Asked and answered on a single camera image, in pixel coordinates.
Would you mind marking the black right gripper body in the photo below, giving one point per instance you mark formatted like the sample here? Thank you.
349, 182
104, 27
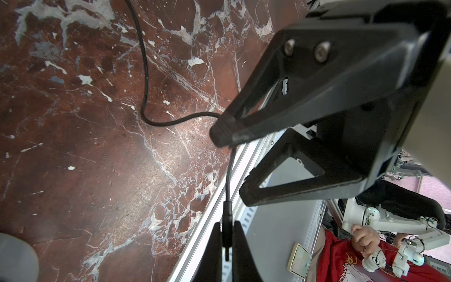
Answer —
368, 136

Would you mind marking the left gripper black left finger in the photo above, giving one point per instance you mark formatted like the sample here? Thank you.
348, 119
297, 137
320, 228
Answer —
210, 266

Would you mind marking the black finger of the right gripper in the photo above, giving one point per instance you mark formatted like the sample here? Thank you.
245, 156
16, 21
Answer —
309, 72
297, 168

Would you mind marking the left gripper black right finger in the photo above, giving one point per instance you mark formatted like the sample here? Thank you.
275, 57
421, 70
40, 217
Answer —
243, 265

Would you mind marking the person in red shirt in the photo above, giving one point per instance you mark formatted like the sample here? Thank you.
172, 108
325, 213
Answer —
363, 258

